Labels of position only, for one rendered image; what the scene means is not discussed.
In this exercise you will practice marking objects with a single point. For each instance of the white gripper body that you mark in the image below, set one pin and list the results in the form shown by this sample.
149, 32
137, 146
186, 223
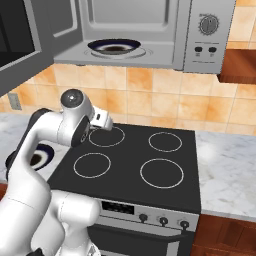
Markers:
106, 122

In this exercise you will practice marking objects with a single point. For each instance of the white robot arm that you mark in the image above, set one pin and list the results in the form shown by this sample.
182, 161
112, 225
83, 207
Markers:
26, 200

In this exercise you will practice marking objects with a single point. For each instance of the grey microwave door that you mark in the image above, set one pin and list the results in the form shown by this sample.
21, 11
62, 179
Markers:
41, 30

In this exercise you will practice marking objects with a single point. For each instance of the grey microwave oven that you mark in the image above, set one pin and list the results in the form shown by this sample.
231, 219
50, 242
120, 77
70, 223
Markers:
186, 40

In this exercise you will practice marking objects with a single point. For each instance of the grey microwave knob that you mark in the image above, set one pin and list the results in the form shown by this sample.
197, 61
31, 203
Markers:
209, 25

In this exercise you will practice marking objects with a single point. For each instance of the black hob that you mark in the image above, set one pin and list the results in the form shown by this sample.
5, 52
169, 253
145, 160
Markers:
133, 160

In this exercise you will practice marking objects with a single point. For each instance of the blue rimmed white bowl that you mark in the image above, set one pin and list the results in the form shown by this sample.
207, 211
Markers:
45, 154

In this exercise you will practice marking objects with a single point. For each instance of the blue rimmed plate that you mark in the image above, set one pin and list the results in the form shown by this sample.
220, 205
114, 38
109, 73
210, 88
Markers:
115, 48

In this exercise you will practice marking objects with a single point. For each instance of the silver oven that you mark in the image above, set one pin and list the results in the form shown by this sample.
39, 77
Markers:
116, 220

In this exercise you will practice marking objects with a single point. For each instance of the black oven knob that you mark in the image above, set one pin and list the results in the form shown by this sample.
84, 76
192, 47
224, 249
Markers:
184, 224
163, 220
143, 218

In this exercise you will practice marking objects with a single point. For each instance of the brown wooden base cupboard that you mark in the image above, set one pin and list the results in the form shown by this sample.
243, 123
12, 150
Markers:
226, 236
2, 191

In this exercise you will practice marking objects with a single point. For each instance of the black oven door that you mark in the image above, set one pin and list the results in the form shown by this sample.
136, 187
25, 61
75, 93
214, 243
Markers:
133, 245

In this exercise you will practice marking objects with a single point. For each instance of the grey wall socket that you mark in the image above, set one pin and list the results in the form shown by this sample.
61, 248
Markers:
14, 101

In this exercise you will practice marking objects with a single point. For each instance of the brown wooden wall cupboard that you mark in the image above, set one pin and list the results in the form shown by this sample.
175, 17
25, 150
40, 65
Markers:
240, 66

